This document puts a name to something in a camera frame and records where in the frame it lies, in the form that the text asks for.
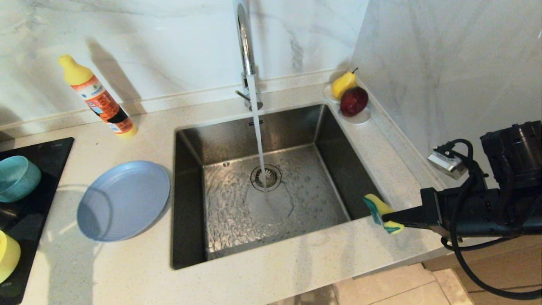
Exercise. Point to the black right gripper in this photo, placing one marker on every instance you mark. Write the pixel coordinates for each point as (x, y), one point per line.
(478, 212)

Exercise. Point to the yellow and green sponge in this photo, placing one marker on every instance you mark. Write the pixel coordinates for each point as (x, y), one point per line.
(379, 205)

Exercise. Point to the chrome kitchen faucet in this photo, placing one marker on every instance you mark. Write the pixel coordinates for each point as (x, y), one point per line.
(243, 42)

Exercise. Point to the orange dish soap bottle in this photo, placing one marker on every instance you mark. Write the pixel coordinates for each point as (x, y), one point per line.
(99, 99)

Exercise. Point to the teal bowl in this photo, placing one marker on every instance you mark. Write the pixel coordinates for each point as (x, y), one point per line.
(19, 178)

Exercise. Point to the yellow-green bowl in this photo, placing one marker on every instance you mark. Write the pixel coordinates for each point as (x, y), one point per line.
(8, 256)

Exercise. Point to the stainless steel sink basin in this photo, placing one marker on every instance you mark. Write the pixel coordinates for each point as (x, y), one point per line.
(322, 169)

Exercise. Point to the metal sink drain strainer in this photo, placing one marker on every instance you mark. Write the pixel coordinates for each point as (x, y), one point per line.
(273, 178)

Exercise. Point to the small white dish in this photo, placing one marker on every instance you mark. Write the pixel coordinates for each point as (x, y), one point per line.
(360, 119)
(328, 94)

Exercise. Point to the beige wooden cabinet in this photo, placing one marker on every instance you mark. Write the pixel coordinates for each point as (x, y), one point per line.
(508, 271)

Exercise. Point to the dark red apple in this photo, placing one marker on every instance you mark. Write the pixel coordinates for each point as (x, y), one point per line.
(353, 101)

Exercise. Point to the yellow pear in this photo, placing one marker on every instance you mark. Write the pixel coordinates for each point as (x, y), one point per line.
(342, 84)

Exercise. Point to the blue-grey plate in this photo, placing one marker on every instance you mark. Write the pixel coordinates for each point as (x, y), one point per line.
(123, 201)

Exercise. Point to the black induction cooktop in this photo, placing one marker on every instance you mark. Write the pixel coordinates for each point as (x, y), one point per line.
(46, 156)

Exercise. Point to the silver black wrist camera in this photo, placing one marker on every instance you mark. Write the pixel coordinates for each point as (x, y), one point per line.
(446, 163)

